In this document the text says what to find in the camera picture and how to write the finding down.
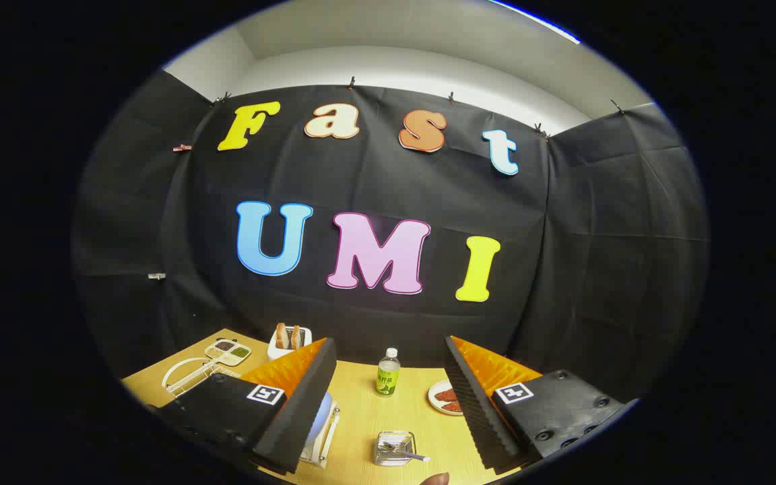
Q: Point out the white divided condiment tray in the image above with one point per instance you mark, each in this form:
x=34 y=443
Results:
x=228 y=351

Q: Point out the toasted bread slice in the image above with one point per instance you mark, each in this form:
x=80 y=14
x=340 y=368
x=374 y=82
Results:
x=296 y=337
x=281 y=335

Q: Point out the white toaster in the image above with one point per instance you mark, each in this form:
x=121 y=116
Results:
x=279 y=352

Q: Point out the green label drink bottle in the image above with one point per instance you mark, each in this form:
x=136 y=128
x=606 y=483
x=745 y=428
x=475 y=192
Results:
x=388 y=377

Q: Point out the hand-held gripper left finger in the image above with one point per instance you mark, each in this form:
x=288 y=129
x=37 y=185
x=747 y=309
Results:
x=304 y=404

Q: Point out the small white plate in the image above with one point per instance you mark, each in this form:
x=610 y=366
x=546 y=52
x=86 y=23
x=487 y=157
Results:
x=436 y=399

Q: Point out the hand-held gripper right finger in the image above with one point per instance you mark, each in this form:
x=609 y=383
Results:
x=472 y=404

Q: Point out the blue plate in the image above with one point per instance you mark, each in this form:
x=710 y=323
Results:
x=321 y=417

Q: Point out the copper backdrop clip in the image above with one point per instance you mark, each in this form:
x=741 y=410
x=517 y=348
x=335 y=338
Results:
x=182 y=147

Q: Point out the red meat piece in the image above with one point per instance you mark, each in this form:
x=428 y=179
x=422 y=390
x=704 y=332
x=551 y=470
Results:
x=454 y=406
x=447 y=394

